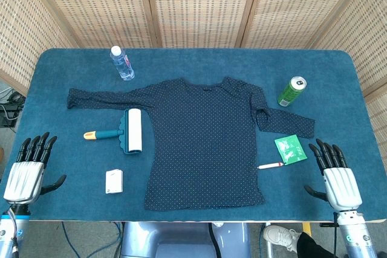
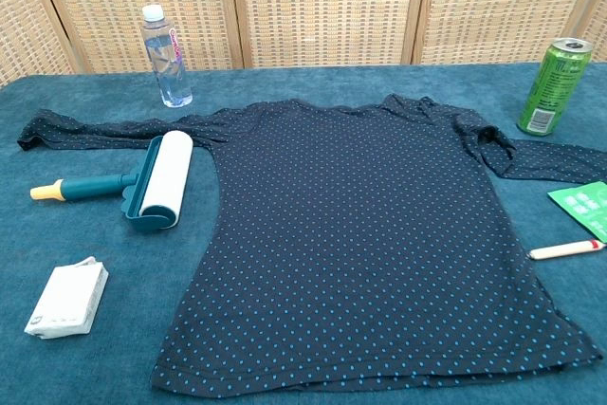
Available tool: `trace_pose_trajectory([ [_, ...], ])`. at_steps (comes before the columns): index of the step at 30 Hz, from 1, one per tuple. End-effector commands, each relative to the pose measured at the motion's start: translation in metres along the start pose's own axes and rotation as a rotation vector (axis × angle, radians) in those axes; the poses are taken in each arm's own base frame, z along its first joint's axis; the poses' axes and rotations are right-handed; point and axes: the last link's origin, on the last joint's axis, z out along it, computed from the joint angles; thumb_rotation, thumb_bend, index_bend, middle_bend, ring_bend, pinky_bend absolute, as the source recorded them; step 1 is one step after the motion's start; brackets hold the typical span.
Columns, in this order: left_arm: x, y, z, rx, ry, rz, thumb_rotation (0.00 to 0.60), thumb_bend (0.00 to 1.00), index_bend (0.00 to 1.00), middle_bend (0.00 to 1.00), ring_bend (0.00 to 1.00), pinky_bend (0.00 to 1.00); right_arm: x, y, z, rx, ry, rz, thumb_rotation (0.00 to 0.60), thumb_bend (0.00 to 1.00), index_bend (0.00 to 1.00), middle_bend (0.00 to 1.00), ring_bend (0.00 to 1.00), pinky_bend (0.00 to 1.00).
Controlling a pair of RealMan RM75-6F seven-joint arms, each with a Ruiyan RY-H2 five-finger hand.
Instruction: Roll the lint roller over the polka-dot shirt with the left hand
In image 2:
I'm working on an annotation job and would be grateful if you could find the teal lint roller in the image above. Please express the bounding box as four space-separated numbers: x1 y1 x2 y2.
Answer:
29 129 194 235

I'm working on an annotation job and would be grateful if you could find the navy polka dot shirt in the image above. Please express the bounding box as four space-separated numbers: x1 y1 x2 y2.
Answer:
17 94 607 392

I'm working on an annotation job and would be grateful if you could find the woven rattan folding screen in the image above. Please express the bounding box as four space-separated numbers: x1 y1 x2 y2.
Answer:
0 0 607 88

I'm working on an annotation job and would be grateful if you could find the clear plastic water bottle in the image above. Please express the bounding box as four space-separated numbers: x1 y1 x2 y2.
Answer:
139 4 193 108

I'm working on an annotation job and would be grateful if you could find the green drink can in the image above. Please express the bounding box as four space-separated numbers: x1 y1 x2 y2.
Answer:
516 37 594 137

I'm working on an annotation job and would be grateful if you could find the teal blue tablecloth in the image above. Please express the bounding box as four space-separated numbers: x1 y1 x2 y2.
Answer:
0 62 607 405

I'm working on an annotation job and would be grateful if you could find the white paper pack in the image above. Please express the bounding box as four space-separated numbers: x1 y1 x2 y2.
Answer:
24 256 110 341

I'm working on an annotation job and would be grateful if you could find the beige pen with red band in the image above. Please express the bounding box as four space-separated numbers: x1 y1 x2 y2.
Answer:
528 239 607 262

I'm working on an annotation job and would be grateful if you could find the green foil packet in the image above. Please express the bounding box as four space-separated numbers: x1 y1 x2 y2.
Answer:
546 180 607 244

